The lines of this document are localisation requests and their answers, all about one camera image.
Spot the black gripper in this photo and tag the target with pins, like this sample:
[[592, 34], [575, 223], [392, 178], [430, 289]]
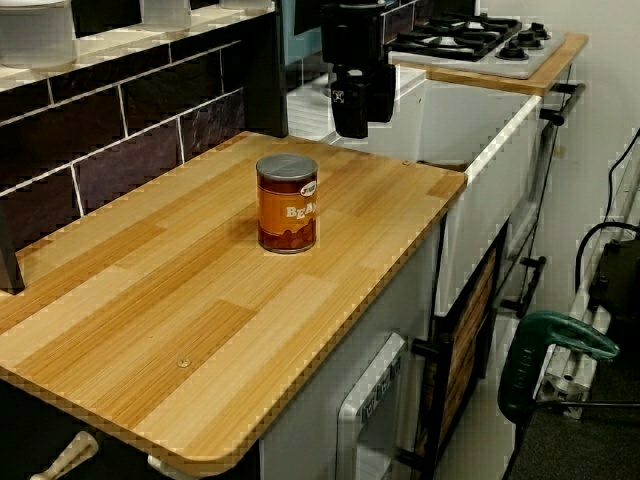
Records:
[[350, 35]]

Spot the orange beans can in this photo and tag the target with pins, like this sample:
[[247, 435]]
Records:
[[285, 215]]

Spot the white sink basin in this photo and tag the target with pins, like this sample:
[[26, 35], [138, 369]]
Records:
[[465, 115]]

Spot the black burner grate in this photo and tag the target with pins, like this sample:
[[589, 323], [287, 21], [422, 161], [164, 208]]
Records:
[[450, 37]]

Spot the white stove top plate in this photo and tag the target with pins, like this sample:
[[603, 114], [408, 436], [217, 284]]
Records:
[[500, 65]]

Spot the black stove knob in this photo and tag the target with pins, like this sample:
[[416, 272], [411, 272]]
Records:
[[514, 51], [534, 36]]

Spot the white plastic jar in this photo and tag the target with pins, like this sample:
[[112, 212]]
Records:
[[35, 35], [167, 12], [245, 4]]

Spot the wooden stove base board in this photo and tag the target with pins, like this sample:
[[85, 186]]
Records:
[[545, 77]]

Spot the cream shelf ledge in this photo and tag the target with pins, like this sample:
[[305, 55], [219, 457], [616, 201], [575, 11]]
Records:
[[130, 45]]

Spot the wood pattern oven door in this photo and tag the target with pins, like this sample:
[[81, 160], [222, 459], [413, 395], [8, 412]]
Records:
[[470, 340]]

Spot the wooden countertop board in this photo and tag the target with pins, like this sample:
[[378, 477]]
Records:
[[150, 300]]

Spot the white toy kitchen cabinet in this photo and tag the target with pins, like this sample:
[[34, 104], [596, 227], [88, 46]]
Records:
[[300, 400]]

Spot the grey dispenser panel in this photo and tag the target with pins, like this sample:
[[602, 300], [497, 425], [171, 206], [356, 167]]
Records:
[[370, 410]]

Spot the black box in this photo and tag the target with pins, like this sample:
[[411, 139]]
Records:
[[617, 280]]

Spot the green power tool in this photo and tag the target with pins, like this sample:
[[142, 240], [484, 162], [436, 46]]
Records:
[[520, 370]]

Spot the countertop screw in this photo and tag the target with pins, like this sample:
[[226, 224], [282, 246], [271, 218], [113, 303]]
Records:
[[185, 363]]

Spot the white peg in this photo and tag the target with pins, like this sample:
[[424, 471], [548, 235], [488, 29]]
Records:
[[162, 465]]

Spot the black shelf post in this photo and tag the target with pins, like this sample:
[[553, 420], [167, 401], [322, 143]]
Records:
[[267, 75], [9, 250]]

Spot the silver aluminium rail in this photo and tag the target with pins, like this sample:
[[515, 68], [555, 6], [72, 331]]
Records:
[[585, 300]]

